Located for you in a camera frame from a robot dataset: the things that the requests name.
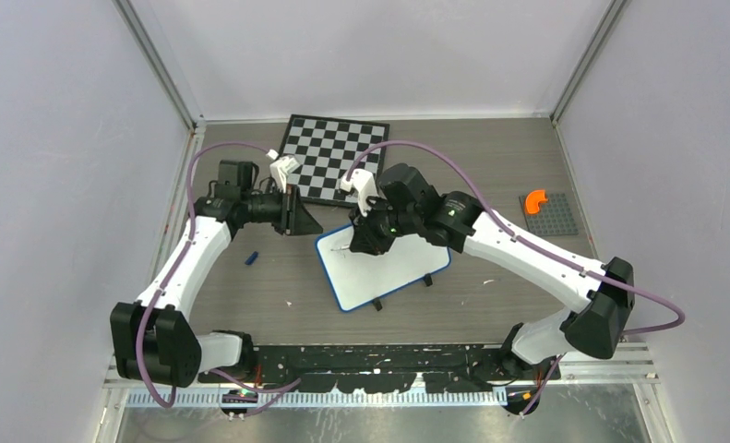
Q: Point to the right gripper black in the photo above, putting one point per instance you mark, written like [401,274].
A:
[364,237]

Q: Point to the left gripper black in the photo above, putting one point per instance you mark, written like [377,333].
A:
[294,220]

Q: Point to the blue marker cap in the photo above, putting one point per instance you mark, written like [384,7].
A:
[251,258]

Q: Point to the whiteboard with blue frame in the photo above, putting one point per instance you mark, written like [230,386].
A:
[357,279]

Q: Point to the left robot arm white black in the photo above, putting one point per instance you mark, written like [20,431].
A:
[152,336]

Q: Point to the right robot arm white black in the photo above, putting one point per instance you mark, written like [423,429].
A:
[596,305]

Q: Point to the black white checkerboard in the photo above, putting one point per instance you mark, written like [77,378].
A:
[325,149]

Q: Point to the orange curved block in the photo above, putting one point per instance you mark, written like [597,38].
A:
[534,201]

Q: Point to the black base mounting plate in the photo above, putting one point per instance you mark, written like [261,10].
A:
[381,369]

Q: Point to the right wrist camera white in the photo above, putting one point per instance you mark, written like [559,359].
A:
[362,183]

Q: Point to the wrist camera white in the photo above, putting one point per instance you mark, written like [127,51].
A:
[280,168]
[362,183]

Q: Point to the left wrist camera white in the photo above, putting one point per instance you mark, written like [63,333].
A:
[280,168]

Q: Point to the grey studded base plate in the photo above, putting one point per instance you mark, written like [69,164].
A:
[553,218]

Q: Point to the slotted cable duct strip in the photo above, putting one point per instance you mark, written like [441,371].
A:
[413,397]

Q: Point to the aluminium front frame rail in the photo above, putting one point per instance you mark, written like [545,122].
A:
[631,362]

